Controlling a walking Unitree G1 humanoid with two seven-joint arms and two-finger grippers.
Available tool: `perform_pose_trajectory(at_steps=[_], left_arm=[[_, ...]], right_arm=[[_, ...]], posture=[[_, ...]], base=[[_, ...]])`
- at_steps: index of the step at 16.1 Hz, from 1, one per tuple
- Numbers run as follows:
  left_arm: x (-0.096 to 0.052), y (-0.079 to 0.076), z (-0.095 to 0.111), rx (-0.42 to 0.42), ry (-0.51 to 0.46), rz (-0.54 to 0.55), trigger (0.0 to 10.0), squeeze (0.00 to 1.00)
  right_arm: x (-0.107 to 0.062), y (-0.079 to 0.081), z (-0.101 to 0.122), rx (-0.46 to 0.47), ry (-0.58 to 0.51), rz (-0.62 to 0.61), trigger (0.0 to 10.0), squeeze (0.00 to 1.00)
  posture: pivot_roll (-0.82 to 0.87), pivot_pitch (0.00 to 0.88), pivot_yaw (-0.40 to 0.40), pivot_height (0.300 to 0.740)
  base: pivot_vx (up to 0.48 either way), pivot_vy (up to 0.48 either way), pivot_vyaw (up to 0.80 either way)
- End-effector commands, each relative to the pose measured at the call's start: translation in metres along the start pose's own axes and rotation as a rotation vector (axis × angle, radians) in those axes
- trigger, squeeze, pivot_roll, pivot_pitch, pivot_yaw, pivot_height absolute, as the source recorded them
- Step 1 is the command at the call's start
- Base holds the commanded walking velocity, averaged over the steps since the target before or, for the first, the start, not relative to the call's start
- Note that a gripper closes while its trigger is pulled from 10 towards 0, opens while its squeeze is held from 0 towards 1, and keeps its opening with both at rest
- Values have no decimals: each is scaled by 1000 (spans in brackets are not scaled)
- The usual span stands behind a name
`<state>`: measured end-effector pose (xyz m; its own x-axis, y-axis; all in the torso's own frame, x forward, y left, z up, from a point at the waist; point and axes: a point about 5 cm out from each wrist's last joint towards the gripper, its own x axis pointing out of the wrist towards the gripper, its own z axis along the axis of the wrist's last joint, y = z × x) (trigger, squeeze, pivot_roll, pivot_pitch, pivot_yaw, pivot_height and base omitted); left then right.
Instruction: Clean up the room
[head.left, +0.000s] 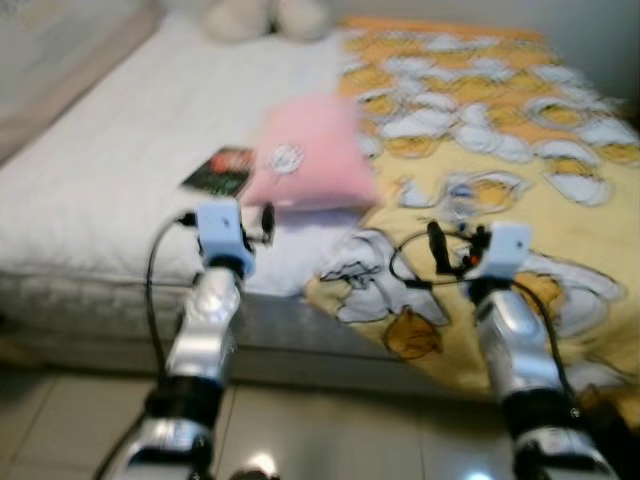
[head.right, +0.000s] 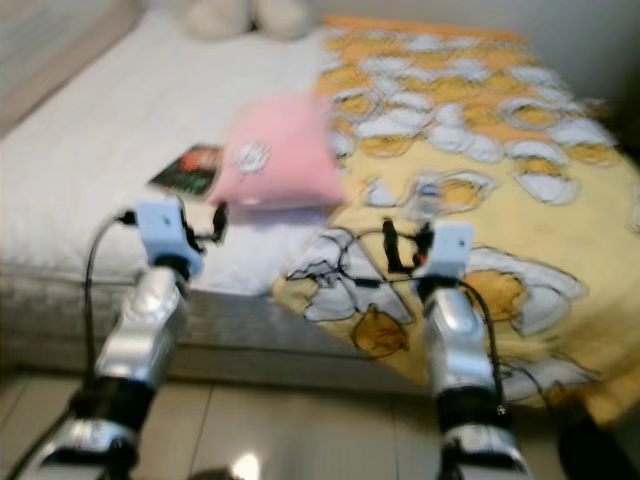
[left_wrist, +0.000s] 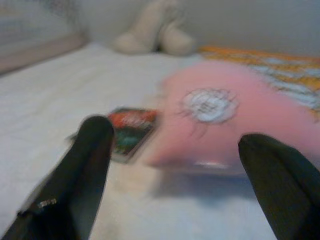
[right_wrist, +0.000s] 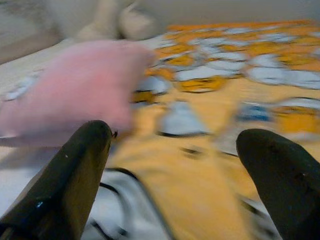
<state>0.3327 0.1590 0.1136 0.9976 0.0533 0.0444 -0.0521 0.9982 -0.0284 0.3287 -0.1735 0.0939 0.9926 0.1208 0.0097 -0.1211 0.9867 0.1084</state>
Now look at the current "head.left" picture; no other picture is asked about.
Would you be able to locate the dark paperback book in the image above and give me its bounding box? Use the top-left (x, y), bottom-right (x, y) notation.
top-left (180, 147), bottom-right (256, 198)

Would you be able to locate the pink cartoon print pillow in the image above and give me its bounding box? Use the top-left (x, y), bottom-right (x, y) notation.
top-left (243, 95), bottom-right (381, 213)

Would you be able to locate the clear plastic bottle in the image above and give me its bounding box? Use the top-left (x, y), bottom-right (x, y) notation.
top-left (440, 180), bottom-right (483, 227)

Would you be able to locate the yellow cartoon egg blanket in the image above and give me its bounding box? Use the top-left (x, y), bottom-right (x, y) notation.
top-left (305, 15), bottom-right (640, 423)

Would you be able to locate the white quilted bed sheet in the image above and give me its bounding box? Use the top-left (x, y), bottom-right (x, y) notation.
top-left (0, 15), bottom-right (379, 298)

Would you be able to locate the grey quilted mattress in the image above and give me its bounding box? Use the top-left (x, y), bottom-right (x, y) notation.
top-left (0, 268), bottom-right (640, 401)

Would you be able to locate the cream plush toy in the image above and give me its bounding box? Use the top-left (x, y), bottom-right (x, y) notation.
top-left (200, 0), bottom-right (336, 43)

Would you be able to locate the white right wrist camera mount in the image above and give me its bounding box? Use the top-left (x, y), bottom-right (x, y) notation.
top-left (485, 222), bottom-right (533, 281)

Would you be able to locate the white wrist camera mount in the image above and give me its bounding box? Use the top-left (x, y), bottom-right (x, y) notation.
top-left (485, 222), bottom-right (533, 281)
top-left (195, 200), bottom-right (251, 265)

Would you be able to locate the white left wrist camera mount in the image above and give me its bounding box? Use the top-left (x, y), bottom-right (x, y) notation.
top-left (195, 200), bottom-right (251, 265)

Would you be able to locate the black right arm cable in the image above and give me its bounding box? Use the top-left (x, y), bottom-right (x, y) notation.
top-left (388, 232), bottom-right (481, 291)

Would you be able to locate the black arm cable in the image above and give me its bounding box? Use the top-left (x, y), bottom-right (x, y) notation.
top-left (145, 210), bottom-right (199, 376)
top-left (388, 232), bottom-right (481, 291)

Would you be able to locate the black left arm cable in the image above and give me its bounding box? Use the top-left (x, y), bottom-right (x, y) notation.
top-left (145, 210), bottom-right (199, 376)

